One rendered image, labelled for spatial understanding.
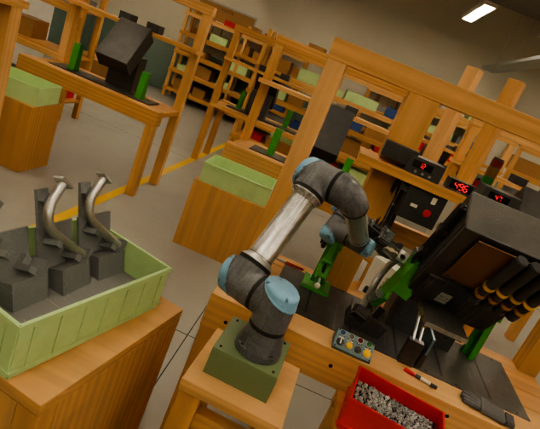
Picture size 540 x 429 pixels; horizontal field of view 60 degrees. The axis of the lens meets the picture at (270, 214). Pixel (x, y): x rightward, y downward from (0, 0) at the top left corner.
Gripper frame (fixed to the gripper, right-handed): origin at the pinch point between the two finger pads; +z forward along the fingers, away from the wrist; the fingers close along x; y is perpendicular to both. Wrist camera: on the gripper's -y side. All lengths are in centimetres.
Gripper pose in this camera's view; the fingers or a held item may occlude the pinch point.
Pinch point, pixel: (399, 257)
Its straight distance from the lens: 202.9
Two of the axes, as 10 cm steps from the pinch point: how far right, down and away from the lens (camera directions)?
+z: 7.7, 6.4, 0.1
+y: 2.8, -3.3, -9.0
